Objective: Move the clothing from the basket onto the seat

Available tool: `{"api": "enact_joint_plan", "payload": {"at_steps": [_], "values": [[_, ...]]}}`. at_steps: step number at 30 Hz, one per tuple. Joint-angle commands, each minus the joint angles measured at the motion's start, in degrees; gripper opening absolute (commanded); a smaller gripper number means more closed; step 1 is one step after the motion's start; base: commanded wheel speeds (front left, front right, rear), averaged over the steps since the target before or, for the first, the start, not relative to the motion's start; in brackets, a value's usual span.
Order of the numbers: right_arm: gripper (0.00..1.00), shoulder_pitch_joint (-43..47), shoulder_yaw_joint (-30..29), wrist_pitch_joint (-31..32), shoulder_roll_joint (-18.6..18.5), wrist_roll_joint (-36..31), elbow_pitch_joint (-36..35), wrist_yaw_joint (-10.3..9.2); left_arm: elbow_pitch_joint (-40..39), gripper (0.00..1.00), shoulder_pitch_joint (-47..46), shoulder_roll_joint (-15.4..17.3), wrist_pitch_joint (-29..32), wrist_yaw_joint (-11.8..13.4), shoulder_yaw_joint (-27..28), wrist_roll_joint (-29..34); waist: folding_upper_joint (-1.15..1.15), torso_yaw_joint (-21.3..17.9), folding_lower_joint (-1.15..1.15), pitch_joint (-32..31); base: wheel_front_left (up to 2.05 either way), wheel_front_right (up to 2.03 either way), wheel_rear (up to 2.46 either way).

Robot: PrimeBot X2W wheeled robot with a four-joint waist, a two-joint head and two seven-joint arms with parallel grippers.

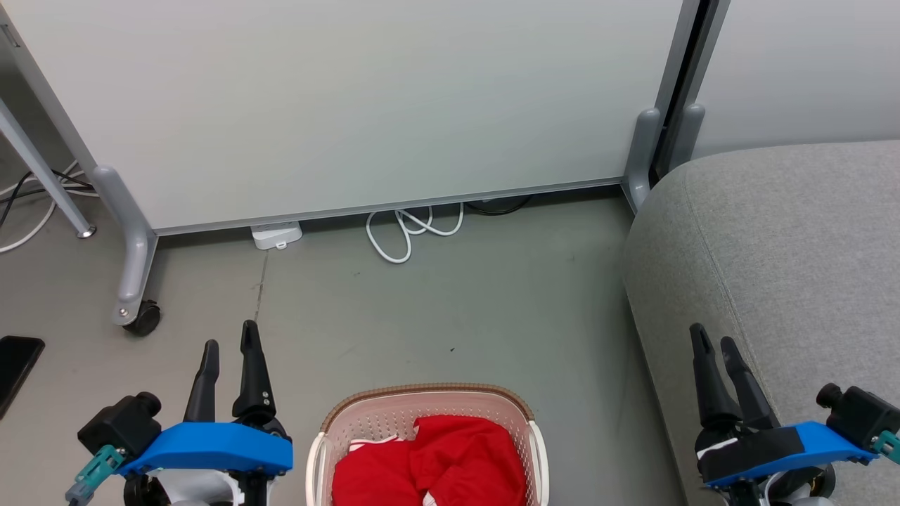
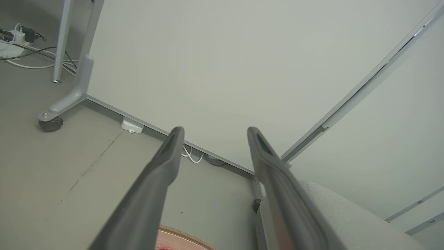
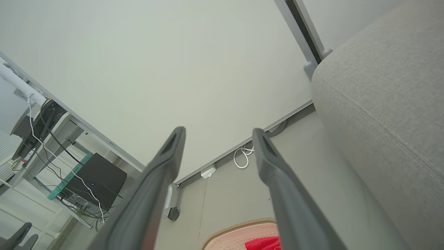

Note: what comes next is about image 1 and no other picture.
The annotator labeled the teal right camera connector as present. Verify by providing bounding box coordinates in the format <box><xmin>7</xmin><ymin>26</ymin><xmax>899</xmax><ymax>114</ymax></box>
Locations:
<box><xmin>870</xmin><ymin>429</ymin><xmax>900</xmax><ymax>466</ymax></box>

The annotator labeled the flat black device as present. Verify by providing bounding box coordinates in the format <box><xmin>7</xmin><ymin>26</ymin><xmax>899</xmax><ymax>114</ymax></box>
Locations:
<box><xmin>0</xmin><ymin>336</ymin><xmax>46</xmax><ymax>420</ymax></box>

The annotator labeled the teal camera connector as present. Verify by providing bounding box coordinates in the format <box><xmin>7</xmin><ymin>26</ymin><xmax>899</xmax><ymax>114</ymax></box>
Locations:
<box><xmin>870</xmin><ymin>429</ymin><xmax>900</xmax><ymax>466</ymax></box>
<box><xmin>65</xmin><ymin>444</ymin><xmax>126</xmax><ymax>505</ymax></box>

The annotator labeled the narrow white partition panel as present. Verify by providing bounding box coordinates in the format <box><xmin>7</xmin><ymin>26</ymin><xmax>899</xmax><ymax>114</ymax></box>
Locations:
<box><xmin>661</xmin><ymin>0</ymin><xmax>900</xmax><ymax>176</ymax></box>

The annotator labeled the short grey partition leg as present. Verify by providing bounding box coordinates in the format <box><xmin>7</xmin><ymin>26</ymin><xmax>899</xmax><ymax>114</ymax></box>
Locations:
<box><xmin>668</xmin><ymin>103</ymin><xmax>707</xmax><ymax>174</ymax></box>
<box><xmin>622</xmin><ymin>107</ymin><xmax>664</xmax><ymax>214</ymax></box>

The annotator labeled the grey fabric sofa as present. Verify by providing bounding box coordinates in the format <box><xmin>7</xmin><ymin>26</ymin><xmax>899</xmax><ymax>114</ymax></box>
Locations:
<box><xmin>623</xmin><ymin>140</ymin><xmax>900</xmax><ymax>506</ymax></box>

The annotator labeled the large white partition panel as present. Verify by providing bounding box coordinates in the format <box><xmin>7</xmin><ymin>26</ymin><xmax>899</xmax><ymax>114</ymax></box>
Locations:
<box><xmin>0</xmin><ymin>0</ymin><xmax>705</xmax><ymax>237</ymax></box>

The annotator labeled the white floor cable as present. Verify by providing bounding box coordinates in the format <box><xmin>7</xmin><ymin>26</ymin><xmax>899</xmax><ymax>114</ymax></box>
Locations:
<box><xmin>0</xmin><ymin>160</ymin><xmax>101</xmax><ymax>254</ymax></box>

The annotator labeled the teal left camera connector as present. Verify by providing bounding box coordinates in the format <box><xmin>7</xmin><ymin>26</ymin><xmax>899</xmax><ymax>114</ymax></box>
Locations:
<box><xmin>65</xmin><ymin>444</ymin><xmax>126</xmax><ymax>505</ymax></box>

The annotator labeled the black floor cable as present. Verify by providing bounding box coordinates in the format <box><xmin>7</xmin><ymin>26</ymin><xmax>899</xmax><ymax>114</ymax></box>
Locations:
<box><xmin>0</xmin><ymin>171</ymin><xmax>96</xmax><ymax>230</ymax></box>

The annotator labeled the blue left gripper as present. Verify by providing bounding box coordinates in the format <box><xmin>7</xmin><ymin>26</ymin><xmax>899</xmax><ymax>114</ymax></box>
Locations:
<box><xmin>121</xmin><ymin>320</ymin><xmax>294</xmax><ymax>506</ymax></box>

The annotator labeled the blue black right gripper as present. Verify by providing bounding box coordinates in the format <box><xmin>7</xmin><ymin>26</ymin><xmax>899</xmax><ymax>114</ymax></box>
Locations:
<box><xmin>689</xmin><ymin>323</ymin><xmax>877</xmax><ymax>506</ymax></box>

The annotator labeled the white perforated laundry basket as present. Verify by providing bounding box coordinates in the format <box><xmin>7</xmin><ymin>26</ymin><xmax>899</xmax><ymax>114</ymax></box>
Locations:
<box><xmin>305</xmin><ymin>383</ymin><xmax>550</xmax><ymax>506</ymax></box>

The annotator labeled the black caster wheel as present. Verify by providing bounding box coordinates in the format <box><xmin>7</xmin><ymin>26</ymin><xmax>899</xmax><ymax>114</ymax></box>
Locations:
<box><xmin>123</xmin><ymin>299</ymin><xmax>162</xmax><ymax>337</ymax></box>

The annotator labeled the black cable under partition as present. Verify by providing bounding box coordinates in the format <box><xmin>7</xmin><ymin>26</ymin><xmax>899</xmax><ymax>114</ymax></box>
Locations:
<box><xmin>465</xmin><ymin>195</ymin><xmax>534</xmax><ymax>216</ymax></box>

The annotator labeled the grey metal table leg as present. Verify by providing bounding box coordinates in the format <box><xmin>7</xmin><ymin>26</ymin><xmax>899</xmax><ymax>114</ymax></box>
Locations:
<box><xmin>0</xmin><ymin>97</ymin><xmax>98</xmax><ymax>240</ymax></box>

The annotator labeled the grey partition leg with caster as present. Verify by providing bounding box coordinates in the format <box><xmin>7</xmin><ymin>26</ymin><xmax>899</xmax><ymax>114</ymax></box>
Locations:
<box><xmin>91</xmin><ymin>165</ymin><xmax>160</xmax><ymax>327</ymax></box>

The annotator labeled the white power strip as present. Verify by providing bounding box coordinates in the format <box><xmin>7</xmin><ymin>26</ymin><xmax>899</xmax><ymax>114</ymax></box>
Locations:
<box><xmin>250</xmin><ymin>221</ymin><xmax>304</xmax><ymax>251</ymax></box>

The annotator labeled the looped white cable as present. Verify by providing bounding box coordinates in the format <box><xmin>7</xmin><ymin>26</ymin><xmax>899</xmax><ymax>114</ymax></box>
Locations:
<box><xmin>365</xmin><ymin>202</ymin><xmax>465</xmax><ymax>265</ymax></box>

